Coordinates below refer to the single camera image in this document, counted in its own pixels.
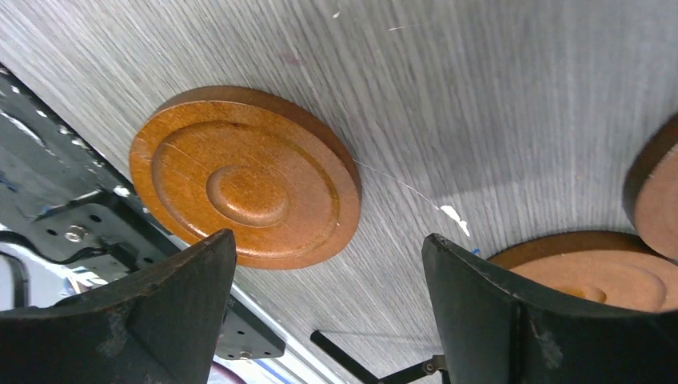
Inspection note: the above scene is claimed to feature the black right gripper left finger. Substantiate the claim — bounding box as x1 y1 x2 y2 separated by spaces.
1 230 237 383

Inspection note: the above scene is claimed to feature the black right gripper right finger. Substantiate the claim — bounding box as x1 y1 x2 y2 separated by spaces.
421 234 677 383

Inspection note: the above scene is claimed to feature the grooved wooden coaster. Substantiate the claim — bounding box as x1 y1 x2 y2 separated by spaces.
623 115 677 260
129 86 362 270
489 230 677 312

